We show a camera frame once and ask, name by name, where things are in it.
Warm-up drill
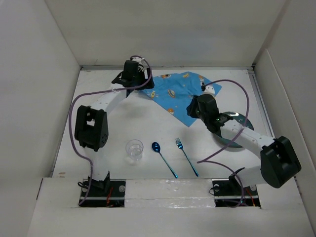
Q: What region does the white foam front barrier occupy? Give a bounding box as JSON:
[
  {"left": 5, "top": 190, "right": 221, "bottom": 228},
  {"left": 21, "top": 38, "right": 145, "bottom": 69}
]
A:
[{"left": 124, "top": 179, "right": 215, "bottom": 209}]

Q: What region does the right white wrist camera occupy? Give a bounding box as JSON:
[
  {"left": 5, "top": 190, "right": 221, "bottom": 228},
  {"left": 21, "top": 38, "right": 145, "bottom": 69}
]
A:
[{"left": 201, "top": 82, "right": 216, "bottom": 97}]

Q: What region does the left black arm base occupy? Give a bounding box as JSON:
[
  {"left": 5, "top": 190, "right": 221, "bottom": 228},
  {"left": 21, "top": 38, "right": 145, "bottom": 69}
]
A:
[{"left": 78, "top": 173, "right": 126, "bottom": 208}]

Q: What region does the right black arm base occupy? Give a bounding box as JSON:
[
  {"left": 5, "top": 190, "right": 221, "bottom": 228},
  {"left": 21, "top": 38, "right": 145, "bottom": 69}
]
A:
[{"left": 209, "top": 177, "right": 261, "bottom": 208}]

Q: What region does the blue metal fork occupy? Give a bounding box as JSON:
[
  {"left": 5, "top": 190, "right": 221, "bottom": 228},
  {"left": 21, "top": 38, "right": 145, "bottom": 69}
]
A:
[{"left": 175, "top": 138, "right": 199, "bottom": 177}]

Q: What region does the blue space-print cloth placemat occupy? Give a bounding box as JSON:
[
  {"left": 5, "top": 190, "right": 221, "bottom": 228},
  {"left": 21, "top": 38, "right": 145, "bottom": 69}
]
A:
[{"left": 143, "top": 72, "right": 210, "bottom": 127}]

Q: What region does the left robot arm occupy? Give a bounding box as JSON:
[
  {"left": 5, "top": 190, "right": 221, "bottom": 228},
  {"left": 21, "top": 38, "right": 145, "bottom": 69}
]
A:
[{"left": 72, "top": 55, "right": 155, "bottom": 152}]

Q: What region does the clear plastic cup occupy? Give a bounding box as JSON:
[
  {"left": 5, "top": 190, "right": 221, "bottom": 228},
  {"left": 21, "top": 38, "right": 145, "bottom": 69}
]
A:
[{"left": 125, "top": 139, "right": 144, "bottom": 165}]

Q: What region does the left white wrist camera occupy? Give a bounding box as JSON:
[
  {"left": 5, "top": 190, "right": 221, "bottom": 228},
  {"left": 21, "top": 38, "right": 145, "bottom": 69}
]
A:
[{"left": 130, "top": 55, "right": 146, "bottom": 71}]

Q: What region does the teal ceramic plate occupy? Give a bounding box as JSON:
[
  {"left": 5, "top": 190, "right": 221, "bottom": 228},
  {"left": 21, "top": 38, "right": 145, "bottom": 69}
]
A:
[{"left": 213, "top": 111, "right": 255, "bottom": 150}]

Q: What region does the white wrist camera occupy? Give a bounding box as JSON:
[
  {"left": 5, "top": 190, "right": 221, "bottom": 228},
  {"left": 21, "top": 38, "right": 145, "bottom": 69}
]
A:
[
  {"left": 130, "top": 55, "right": 146, "bottom": 71},
  {"left": 201, "top": 82, "right": 216, "bottom": 97}
]

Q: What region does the blue metal spoon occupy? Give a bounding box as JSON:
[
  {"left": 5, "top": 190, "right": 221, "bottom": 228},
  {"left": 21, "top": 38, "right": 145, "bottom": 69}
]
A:
[{"left": 152, "top": 142, "right": 178, "bottom": 179}]

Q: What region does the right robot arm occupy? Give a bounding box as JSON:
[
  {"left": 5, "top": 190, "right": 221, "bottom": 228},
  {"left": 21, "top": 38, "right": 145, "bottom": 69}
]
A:
[{"left": 187, "top": 94, "right": 302, "bottom": 195}]

